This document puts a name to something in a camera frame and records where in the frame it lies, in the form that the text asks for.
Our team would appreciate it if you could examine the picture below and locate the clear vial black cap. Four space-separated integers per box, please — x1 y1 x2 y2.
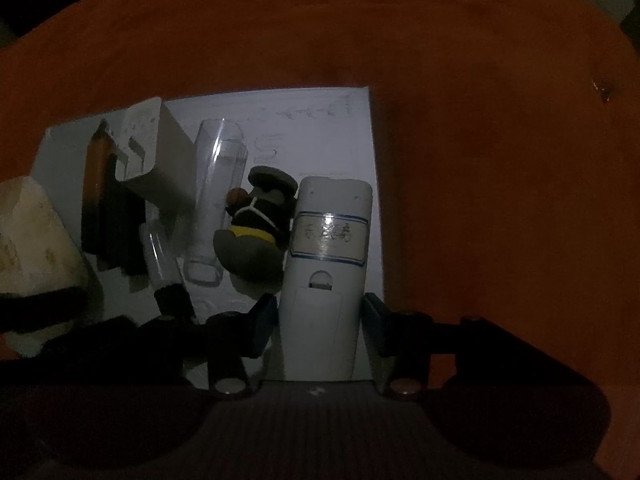
140 220 195 320

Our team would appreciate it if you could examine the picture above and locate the dark bee plush toy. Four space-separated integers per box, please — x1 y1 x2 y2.
213 166 298 292

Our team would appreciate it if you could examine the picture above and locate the clear plastic tube case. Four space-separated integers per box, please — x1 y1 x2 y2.
183 118 247 287

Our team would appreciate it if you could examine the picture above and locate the white power adapter plug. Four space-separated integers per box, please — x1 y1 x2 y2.
115 96 196 211

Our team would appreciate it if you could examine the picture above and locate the brown lip balm tube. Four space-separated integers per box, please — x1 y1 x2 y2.
82 118 115 210

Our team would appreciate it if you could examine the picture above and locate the black rectangular case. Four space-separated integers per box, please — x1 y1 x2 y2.
81 181 145 276

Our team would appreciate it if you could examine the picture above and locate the red table cloth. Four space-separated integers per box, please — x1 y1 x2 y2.
1 0 639 479

